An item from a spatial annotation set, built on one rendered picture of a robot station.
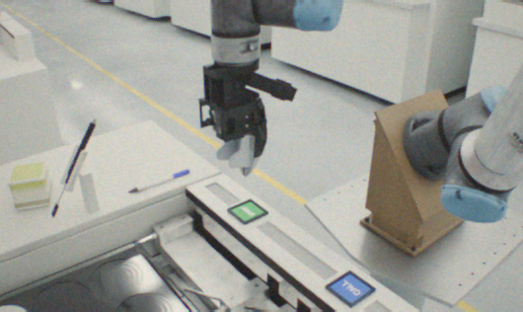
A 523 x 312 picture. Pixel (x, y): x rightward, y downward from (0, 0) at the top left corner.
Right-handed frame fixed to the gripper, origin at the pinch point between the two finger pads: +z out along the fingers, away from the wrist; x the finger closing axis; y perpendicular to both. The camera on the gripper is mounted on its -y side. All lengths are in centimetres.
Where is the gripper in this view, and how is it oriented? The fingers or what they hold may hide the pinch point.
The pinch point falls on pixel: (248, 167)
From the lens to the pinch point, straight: 82.1
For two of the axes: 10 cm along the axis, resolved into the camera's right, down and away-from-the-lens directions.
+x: 6.3, 3.8, -6.8
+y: -7.7, 3.1, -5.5
